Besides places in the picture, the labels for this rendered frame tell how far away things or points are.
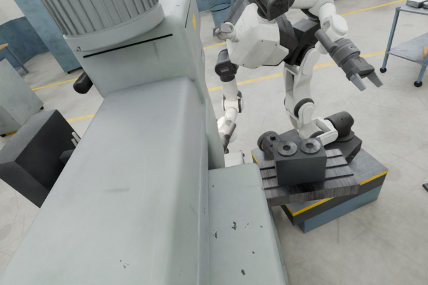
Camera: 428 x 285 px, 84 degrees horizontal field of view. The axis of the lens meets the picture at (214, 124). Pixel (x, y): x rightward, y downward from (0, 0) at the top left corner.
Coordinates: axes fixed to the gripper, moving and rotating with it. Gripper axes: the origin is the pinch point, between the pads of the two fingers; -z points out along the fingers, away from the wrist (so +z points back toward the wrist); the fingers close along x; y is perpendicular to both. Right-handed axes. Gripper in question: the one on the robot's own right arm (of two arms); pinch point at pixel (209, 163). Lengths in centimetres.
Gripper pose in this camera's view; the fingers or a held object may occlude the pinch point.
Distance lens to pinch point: 118.9
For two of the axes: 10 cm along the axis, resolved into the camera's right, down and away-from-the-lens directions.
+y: 2.3, 7.4, 6.3
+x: 8.9, 0.9, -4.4
